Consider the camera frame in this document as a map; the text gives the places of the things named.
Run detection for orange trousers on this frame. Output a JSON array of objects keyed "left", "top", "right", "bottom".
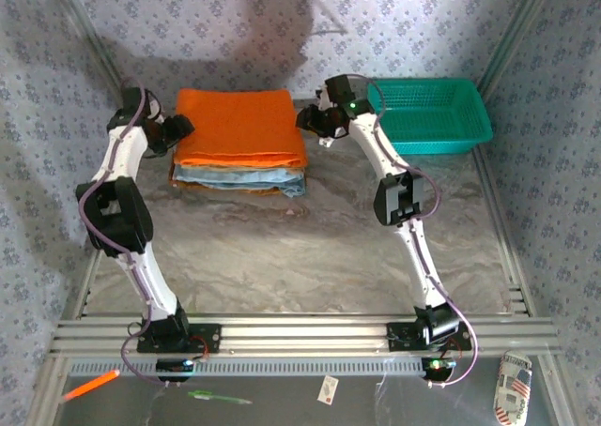
[{"left": 173, "top": 87, "right": 310, "bottom": 170}]

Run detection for stack of towels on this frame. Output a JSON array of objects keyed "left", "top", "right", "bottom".
[{"left": 169, "top": 165, "right": 306, "bottom": 199}]

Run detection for teal plastic basket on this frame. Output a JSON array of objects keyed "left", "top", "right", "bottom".
[{"left": 365, "top": 77, "right": 494, "bottom": 157}]

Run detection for black controller board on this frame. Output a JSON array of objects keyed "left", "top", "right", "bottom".
[
  {"left": 421, "top": 356, "right": 457, "bottom": 380},
  {"left": 155, "top": 358, "right": 194, "bottom": 383}
]

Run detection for orange pen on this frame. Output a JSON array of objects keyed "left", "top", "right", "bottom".
[{"left": 63, "top": 369, "right": 121, "bottom": 403}]

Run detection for white red card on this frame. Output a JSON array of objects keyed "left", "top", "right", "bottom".
[{"left": 316, "top": 375, "right": 340, "bottom": 406}]

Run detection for green pen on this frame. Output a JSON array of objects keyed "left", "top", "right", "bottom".
[{"left": 187, "top": 389, "right": 254, "bottom": 406}]

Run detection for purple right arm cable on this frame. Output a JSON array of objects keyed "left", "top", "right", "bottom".
[{"left": 345, "top": 72, "right": 480, "bottom": 390}]

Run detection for aluminium corner post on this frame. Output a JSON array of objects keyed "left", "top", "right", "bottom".
[
  {"left": 467, "top": 0, "right": 558, "bottom": 115},
  {"left": 46, "top": 0, "right": 131, "bottom": 101}
]

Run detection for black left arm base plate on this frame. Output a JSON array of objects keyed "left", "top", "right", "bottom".
[{"left": 136, "top": 323, "right": 223, "bottom": 355}]

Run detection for aluminium rail beam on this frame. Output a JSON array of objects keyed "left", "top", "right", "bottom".
[{"left": 49, "top": 311, "right": 562, "bottom": 358}]

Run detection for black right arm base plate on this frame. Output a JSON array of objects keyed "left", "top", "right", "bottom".
[{"left": 387, "top": 321, "right": 464, "bottom": 353}]

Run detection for grey slotted cable duct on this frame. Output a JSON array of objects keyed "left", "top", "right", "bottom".
[{"left": 68, "top": 358, "right": 452, "bottom": 378}]

